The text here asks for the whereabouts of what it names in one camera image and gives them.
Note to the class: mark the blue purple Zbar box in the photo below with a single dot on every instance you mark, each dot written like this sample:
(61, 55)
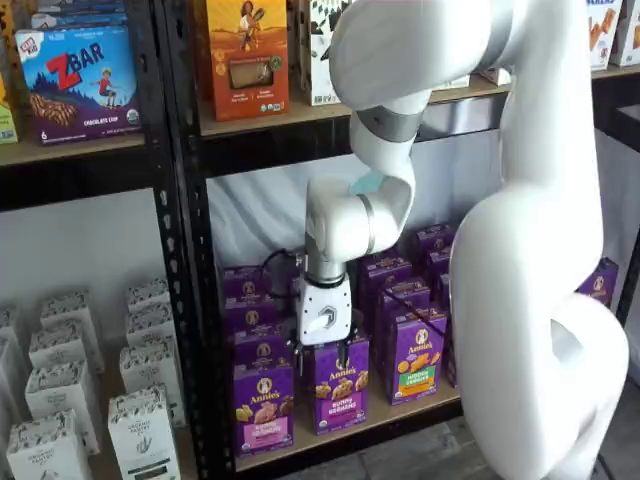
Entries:
(80, 85)

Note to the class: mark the white organic pantry box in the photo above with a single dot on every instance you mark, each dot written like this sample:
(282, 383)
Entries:
(70, 307)
(47, 450)
(57, 347)
(7, 320)
(10, 380)
(147, 292)
(60, 395)
(142, 440)
(150, 370)
(150, 325)

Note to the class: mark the purple Annie's bunny grahams box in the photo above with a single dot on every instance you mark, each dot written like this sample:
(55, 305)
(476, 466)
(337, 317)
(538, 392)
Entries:
(341, 395)

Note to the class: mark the yellow green snack box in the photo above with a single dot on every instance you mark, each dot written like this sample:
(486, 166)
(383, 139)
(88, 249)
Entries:
(7, 120)

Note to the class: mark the yellow black patterned box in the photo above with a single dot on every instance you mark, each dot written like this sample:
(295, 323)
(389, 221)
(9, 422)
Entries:
(5, 15)

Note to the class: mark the black metal shelving unit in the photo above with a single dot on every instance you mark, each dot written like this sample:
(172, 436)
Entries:
(240, 155)
(75, 185)

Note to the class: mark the orange cracker box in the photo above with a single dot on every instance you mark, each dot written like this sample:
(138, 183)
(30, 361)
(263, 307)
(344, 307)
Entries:
(247, 60)

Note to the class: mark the white yellow Simple Mills box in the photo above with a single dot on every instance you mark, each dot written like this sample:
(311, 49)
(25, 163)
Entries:
(455, 82)

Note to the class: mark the white snack box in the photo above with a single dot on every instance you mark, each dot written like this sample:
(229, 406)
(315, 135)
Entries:
(630, 35)

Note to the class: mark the purple box with pink patch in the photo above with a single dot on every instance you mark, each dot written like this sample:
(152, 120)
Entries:
(264, 410)

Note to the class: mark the purple box with green patch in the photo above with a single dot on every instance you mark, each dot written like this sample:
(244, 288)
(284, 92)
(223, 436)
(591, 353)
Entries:
(417, 360)

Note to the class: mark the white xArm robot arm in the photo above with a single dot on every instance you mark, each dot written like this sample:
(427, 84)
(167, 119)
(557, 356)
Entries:
(525, 300)

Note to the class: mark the white cloth backdrop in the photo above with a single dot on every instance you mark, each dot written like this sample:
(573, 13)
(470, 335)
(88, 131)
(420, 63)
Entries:
(250, 210)

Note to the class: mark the white mint chocolate thins box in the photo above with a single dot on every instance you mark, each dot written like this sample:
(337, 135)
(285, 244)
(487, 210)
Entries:
(320, 60)

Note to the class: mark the wooden shelf board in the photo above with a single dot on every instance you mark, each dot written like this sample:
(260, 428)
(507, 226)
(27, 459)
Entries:
(340, 445)
(75, 152)
(240, 130)

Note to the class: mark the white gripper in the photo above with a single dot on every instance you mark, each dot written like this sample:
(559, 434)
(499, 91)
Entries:
(325, 315)

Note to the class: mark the blue snack box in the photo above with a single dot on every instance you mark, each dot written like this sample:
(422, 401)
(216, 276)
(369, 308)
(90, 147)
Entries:
(75, 15)

